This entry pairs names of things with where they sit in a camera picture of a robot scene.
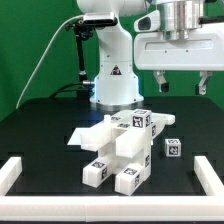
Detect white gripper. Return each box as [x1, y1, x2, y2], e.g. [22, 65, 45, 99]
[134, 26, 224, 95]

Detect white tagged cube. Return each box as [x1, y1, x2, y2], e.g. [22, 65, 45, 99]
[131, 109, 152, 129]
[165, 139, 181, 157]

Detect white chair back frame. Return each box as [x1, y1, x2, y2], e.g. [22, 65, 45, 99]
[81, 110, 175, 158]

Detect white chair seat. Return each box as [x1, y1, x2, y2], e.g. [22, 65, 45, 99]
[98, 146, 151, 179]

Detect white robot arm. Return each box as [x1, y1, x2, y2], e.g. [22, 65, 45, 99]
[77, 0, 224, 109]

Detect white U-shaped fence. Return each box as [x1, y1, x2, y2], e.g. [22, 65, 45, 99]
[0, 156, 224, 222]

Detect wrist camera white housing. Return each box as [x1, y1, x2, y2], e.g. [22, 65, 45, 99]
[134, 10, 161, 33]

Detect black cables at base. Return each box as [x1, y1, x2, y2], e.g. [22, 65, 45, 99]
[48, 79, 96, 99]

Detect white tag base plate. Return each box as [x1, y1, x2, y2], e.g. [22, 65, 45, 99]
[68, 128, 99, 147]

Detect grey camera on stand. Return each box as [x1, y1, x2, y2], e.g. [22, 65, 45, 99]
[83, 12, 117, 26]

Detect black camera stand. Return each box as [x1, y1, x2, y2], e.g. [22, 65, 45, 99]
[65, 19, 93, 98]

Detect white camera cable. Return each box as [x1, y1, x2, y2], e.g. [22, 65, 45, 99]
[15, 14, 85, 110]

